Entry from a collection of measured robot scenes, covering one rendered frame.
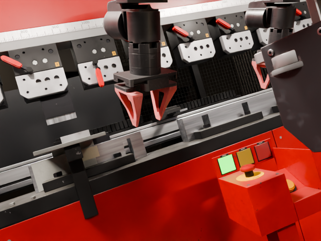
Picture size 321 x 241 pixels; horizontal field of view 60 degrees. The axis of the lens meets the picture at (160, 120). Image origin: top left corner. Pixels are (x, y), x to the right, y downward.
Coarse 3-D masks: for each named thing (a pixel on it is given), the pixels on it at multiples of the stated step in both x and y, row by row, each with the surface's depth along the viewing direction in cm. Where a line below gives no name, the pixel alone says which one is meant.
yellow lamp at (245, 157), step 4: (248, 148) 81; (240, 152) 81; (244, 152) 81; (248, 152) 81; (240, 156) 81; (244, 156) 81; (248, 156) 81; (240, 160) 81; (244, 160) 81; (248, 160) 81; (252, 160) 81; (240, 164) 80; (244, 164) 81
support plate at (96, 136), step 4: (100, 132) 72; (104, 132) 73; (88, 136) 71; (92, 136) 71; (96, 136) 72; (100, 136) 72; (76, 140) 70; (80, 140) 70; (84, 140) 71; (88, 140) 81; (60, 144) 69; (64, 144) 69; (68, 144) 69; (72, 144) 70; (48, 148) 68; (52, 148) 68; (56, 148) 68; (60, 148) 71; (36, 152) 67; (40, 152) 67; (44, 152) 67; (48, 152) 83
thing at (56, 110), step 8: (48, 96) 94; (56, 96) 95; (64, 96) 96; (48, 104) 94; (56, 104) 95; (64, 104) 96; (72, 104) 97; (48, 112) 94; (56, 112) 95; (64, 112) 96; (72, 112) 97; (48, 120) 94; (56, 120) 95; (64, 120) 96
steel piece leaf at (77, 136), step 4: (80, 132) 83; (84, 132) 84; (88, 132) 84; (64, 136) 81; (68, 136) 82; (72, 136) 82; (76, 136) 83; (80, 136) 83; (84, 136) 84; (64, 140) 81; (68, 140) 82; (72, 140) 82
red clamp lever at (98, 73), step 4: (96, 60) 93; (92, 64) 96; (96, 64) 94; (96, 68) 94; (96, 72) 94; (100, 72) 94; (96, 76) 94; (100, 76) 94; (100, 80) 94; (100, 84) 94
